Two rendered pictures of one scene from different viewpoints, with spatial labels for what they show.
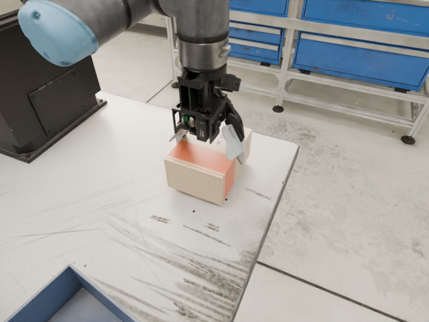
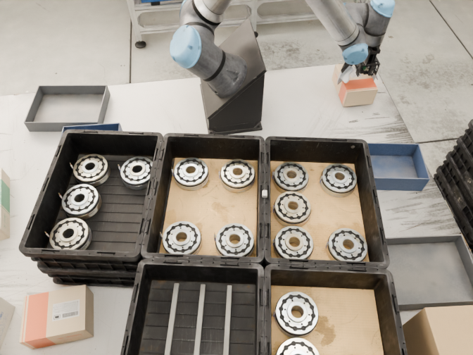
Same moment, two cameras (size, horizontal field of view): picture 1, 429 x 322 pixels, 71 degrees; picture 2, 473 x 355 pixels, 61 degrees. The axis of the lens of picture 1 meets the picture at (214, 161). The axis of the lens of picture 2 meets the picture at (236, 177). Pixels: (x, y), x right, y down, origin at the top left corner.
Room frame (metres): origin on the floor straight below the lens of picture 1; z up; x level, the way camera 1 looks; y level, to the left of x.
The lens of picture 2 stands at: (-0.30, 1.05, 1.82)
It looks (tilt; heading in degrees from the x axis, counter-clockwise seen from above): 55 degrees down; 327
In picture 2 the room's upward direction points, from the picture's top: straight up
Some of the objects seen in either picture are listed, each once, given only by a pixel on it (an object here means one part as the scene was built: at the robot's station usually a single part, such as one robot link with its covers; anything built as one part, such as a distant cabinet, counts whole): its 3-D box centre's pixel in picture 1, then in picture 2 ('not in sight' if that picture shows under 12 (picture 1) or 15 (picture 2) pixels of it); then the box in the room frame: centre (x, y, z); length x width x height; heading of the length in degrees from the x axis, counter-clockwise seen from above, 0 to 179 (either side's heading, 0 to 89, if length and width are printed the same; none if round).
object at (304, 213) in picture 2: not in sight; (292, 206); (0.10, 0.60, 0.86); 0.10 x 0.10 x 0.01
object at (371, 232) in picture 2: not in sight; (317, 206); (0.06, 0.55, 0.87); 0.40 x 0.30 x 0.11; 145
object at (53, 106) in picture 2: not in sight; (69, 107); (0.97, 0.99, 0.73); 0.27 x 0.20 x 0.05; 58
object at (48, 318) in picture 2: not in sight; (58, 316); (0.22, 1.28, 0.74); 0.16 x 0.12 x 0.07; 69
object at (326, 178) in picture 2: not in sight; (339, 177); (0.11, 0.43, 0.86); 0.10 x 0.10 x 0.01
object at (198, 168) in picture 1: (210, 157); (353, 84); (0.46, 0.01, 0.75); 0.16 x 0.12 x 0.07; 155
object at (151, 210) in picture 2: not in sight; (208, 192); (0.23, 0.79, 0.92); 0.40 x 0.30 x 0.02; 145
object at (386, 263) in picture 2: not in sight; (320, 196); (0.06, 0.55, 0.92); 0.40 x 0.30 x 0.02; 145
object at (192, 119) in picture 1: (202, 99); (367, 56); (0.44, 0.02, 0.90); 0.09 x 0.08 x 0.12; 155
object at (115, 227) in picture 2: not in sight; (103, 198); (0.41, 1.04, 0.87); 0.40 x 0.30 x 0.11; 145
